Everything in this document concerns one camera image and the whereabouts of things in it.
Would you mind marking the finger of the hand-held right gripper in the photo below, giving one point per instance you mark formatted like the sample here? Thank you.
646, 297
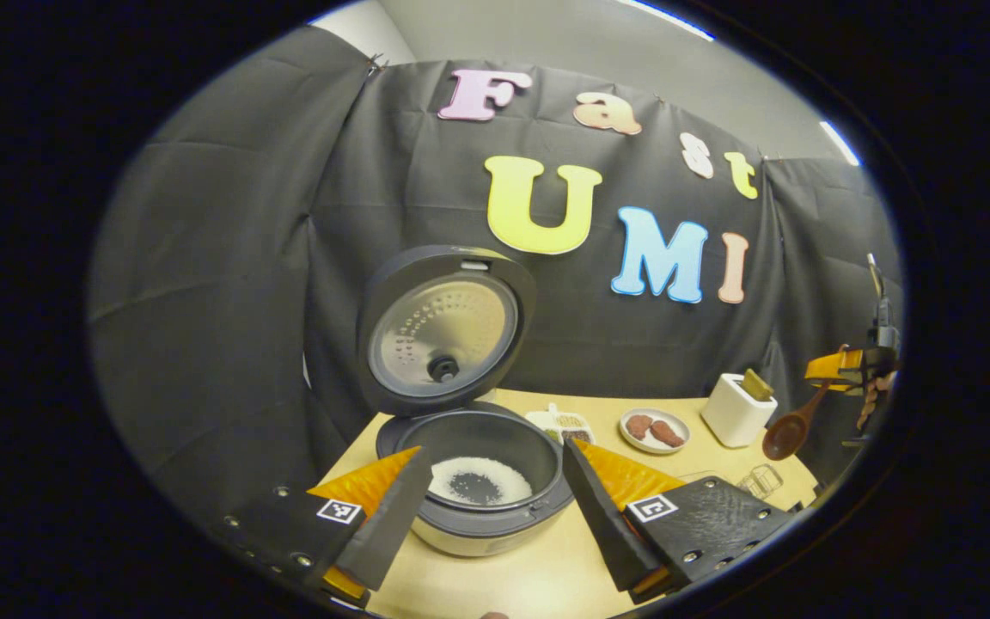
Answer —
826, 368

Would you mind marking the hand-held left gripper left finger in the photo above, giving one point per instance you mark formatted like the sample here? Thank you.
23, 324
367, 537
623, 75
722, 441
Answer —
392, 524

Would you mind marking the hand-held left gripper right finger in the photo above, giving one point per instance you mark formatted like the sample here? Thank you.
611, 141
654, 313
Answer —
602, 516

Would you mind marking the brown wooden spoon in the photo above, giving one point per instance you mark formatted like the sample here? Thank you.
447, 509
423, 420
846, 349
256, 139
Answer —
785, 437

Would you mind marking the white rice pile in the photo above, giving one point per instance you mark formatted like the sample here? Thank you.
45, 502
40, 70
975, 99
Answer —
508, 481

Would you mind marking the white chopstick holder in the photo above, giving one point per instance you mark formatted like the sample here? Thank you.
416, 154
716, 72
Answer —
731, 414

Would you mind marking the dark grey rice cooker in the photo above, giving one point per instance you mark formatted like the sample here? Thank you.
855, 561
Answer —
443, 335

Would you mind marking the white round plate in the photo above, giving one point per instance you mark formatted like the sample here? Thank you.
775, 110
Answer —
658, 445

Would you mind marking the brown meat piece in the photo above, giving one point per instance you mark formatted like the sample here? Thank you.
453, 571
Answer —
638, 426
668, 433

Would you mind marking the white divided dish of beans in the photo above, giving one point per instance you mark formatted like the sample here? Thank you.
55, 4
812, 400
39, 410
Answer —
565, 421

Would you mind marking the ceiling light panel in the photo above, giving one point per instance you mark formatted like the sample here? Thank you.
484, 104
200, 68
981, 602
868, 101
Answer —
840, 143

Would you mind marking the black backdrop cloth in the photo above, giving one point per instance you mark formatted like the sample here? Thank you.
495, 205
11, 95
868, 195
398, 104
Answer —
203, 258

